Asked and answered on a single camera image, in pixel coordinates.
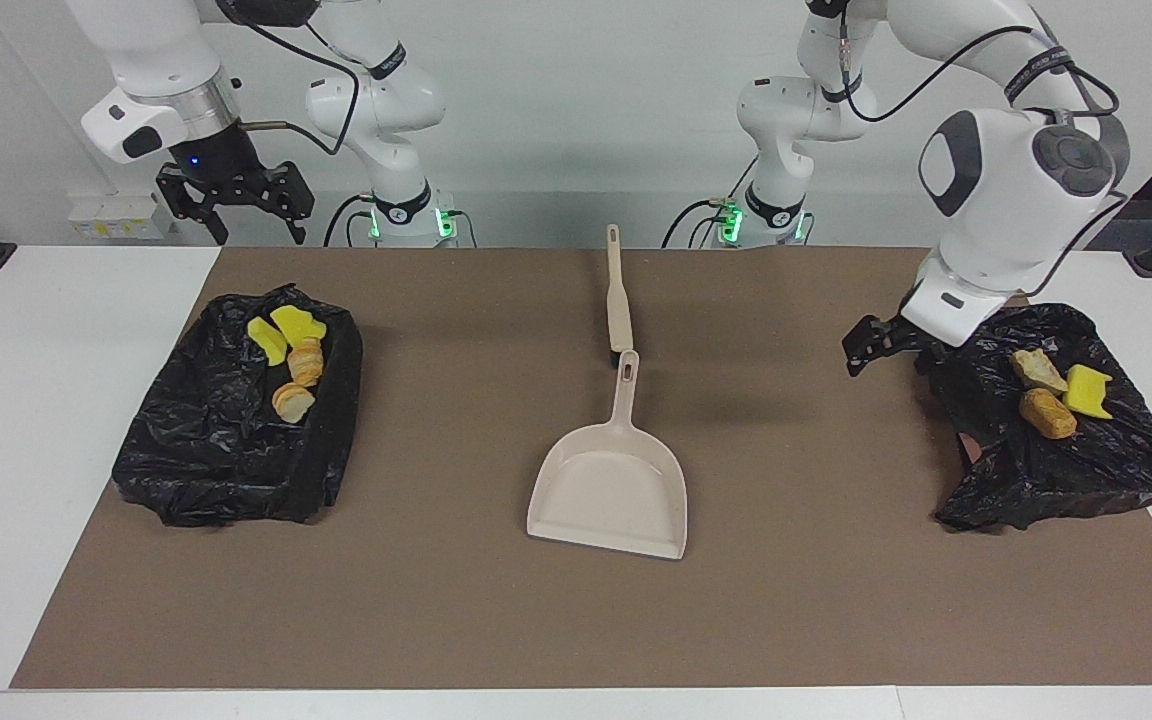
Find white wall power strip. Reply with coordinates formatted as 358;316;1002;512
68;193;177;241

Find beige plastic dustpan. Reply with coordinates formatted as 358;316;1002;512
526;350;689;561

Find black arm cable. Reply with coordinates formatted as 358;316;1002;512
831;0;1132;301
216;0;362;156

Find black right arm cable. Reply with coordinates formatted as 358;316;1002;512
216;0;362;156

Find black trash bag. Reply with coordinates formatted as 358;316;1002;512
112;284;365;528
918;303;1152;532

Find black left base cable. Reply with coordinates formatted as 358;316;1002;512
661;150;762;249

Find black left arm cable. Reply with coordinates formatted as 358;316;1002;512
831;0;1132;301

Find notched yellow sponge piece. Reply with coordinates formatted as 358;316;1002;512
1063;364;1115;420

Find brown table mat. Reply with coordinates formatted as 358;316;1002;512
11;247;1152;689

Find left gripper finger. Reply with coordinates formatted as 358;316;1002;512
842;316;889;379

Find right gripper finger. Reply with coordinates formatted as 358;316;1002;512
155;170;230;248
269;159;316;245

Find beige hand brush black bristles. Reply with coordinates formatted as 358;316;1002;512
604;224;637;363

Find black right base cable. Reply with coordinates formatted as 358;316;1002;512
324;193;377;248

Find black base cable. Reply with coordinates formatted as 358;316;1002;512
324;193;377;248
661;150;762;249

